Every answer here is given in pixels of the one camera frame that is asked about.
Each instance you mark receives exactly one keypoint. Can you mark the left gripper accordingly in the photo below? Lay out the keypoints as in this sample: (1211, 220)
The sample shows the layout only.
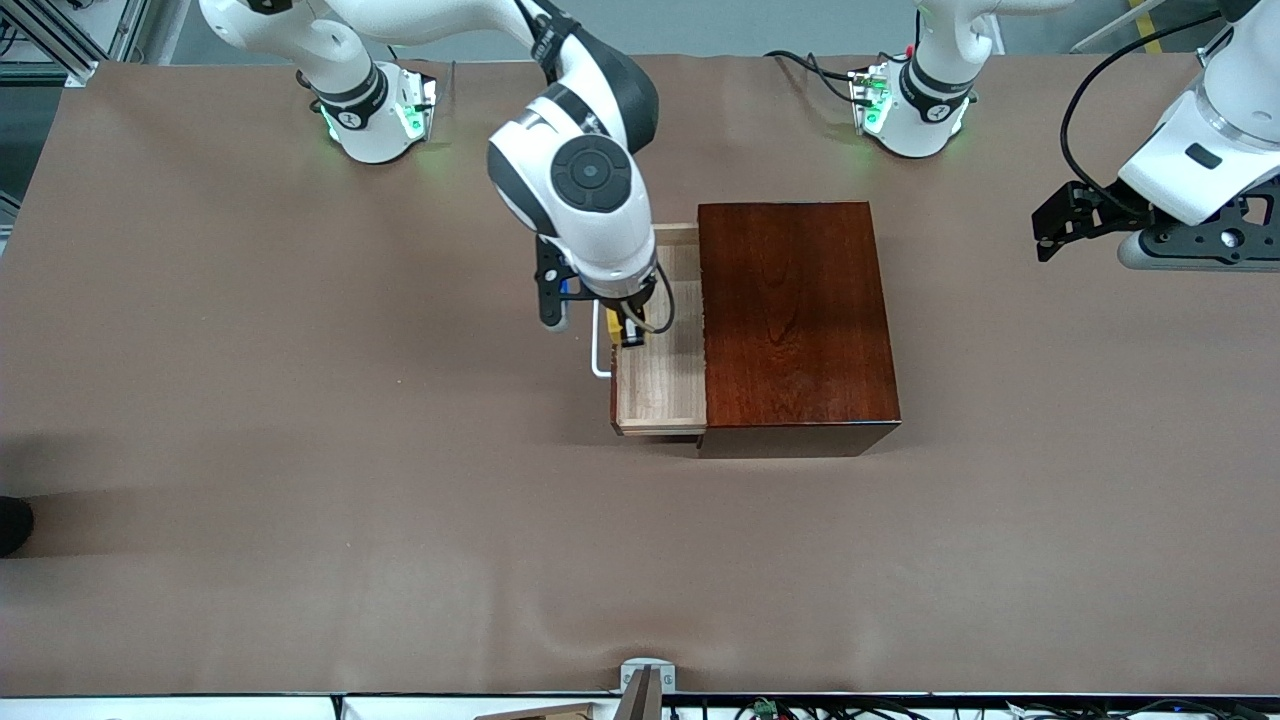
(1103, 209)

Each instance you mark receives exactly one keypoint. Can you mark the yellow block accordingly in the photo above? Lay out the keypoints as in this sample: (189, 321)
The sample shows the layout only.
(612, 326)

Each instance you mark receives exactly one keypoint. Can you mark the light wood drawer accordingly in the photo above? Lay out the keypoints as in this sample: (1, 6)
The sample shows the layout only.
(665, 390)

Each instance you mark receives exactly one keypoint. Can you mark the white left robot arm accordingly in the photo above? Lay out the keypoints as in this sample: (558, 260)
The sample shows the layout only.
(930, 100)

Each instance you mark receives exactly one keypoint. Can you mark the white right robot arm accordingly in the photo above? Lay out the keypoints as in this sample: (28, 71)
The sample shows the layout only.
(590, 200)

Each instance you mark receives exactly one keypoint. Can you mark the dark brown wooden cabinet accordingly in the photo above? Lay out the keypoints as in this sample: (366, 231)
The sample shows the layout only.
(800, 320)

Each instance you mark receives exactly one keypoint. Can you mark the brown table cover sheet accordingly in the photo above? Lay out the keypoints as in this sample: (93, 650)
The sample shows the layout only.
(300, 480)

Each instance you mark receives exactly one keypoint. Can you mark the brown wooden board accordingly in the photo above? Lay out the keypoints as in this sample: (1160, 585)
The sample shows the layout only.
(540, 713)

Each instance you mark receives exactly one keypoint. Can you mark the grey metal camera bracket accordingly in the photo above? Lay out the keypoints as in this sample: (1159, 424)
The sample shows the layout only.
(647, 675)

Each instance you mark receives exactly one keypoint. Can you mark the aluminium frame structure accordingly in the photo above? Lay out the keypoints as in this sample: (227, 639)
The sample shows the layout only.
(60, 35)

